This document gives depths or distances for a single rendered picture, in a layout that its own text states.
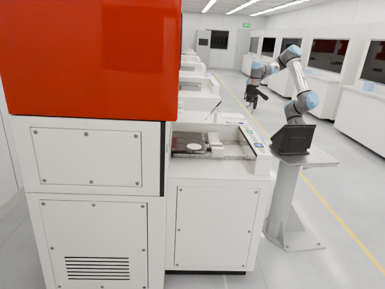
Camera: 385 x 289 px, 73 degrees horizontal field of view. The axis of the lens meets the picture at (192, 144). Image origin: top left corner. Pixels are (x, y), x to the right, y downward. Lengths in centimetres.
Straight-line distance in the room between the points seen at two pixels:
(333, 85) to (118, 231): 554
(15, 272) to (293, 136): 219
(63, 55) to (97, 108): 25
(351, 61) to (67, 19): 570
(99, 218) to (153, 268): 45
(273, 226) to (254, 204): 75
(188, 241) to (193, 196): 34
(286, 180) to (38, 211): 168
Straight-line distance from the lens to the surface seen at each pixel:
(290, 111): 211
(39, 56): 128
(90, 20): 120
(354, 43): 631
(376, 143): 498
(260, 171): 166
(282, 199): 227
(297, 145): 206
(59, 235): 166
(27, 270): 235
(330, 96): 638
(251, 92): 188
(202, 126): 206
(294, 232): 264
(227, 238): 184
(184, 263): 197
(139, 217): 146
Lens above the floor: 159
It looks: 23 degrees down
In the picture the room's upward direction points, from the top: 4 degrees clockwise
